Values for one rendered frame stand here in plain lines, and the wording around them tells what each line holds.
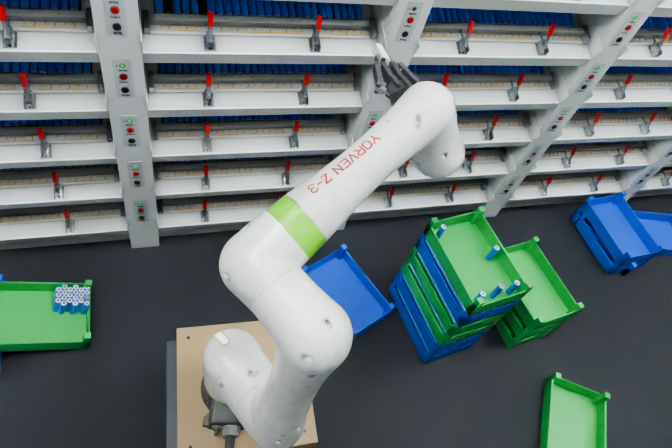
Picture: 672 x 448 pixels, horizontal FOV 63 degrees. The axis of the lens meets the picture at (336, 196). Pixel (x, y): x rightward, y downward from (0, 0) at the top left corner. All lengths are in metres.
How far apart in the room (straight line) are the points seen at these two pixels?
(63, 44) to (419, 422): 1.50
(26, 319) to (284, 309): 1.19
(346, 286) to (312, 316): 1.18
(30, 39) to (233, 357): 0.84
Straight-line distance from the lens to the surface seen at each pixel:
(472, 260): 1.77
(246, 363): 1.27
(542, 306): 2.12
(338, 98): 1.62
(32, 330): 1.94
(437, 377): 2.02
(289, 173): 1.88
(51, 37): 1.44
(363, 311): 2.02
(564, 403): 2.21
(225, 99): 1.55
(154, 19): 1.42
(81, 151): 1.69
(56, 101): 1.56
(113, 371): 1.89
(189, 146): 1.68
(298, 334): 0.88
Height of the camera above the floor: 1.77
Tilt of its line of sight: 51 degrees down
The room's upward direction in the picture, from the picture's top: 19 degrees clockwise
